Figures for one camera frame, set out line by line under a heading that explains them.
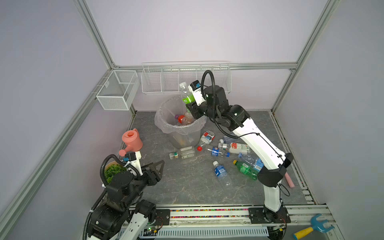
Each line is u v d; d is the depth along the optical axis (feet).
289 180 2.75
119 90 3.35
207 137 3.25
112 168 2.58
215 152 3.00
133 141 3.00
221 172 2.71
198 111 1.95
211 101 1.58
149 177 1.72
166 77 3.34
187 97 2.08
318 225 2.35
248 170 2.78
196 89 1.83
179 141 3.07
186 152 3.07
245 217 2.47
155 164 1.96
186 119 3.15
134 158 1.77
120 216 1.37
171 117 3.18
